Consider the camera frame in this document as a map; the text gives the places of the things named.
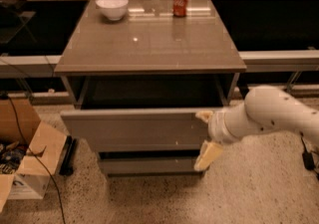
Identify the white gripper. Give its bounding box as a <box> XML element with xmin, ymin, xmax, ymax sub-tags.
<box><xmin>194</xmin><ymin>111</ymin><xmax>241</xmax><ymax>171</ymax></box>

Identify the grey top drawer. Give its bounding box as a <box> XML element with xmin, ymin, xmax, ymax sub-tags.
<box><xmin>61</xmin><ymin>109</ymin><xmax>208</xmax><ymax>152</ymax></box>

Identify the grey drawer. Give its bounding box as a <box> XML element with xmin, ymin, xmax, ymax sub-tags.
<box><xmin>98</xmin><ymin>157</ymin><xmax>195</xmax><ymax>175</ymax></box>
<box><xmin>61</xmin><ymin>109</ymin><xmax>208</xmax><ymax>152</ymax></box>

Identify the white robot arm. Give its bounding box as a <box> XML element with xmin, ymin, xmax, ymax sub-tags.
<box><xmin>194</xmin><ymin>86</ymin><xmax>319</xmax><ymax>171</ymax></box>

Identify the grey lower drawer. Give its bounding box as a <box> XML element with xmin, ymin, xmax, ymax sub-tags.
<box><xmin>98</xmin><ymin>157</ymin><xmax>195</xmax><ymax>175</ymax></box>

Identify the grey drawer cabinet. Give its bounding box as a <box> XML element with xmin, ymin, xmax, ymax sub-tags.
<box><xmin>55</xmin><ymin>0</ymin><xmax>246</xmax><ymax>162</ymax></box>

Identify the red cola can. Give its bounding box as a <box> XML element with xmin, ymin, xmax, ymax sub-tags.
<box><xmin>172</xmin><ymin>0</ymin><xmax>188</xmax><ymax>17</ymax></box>

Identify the black floor stand foot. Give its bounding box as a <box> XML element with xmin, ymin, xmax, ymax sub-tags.
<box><xmin>59</xmin><ymin>136</ymin><xmax>77</xmax><ymax>176</ymax></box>

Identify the white ceramic bowl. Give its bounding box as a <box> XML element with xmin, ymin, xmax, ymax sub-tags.
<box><xmin>96</xmin><ymin>0</ymin><xmax>129</xmax><ymax>21</ymax></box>

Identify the brown cardboard box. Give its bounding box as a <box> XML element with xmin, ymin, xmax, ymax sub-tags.
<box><xmin>0</xmin><ymin>98</ymin><xmax>69</xmax><ymax>212</ymax></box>

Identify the dark shelf at left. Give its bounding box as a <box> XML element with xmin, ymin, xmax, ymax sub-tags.
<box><xmin>0</xmin><ymin>0</ymin><xmax>35</xmax><ymax>45</ymax></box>

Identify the black power adapter with cable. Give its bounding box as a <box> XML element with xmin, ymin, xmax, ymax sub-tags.
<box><xmin>301</xmin><ymin>139</ymin><xmax>319</xmax><ymax>180</ymax></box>

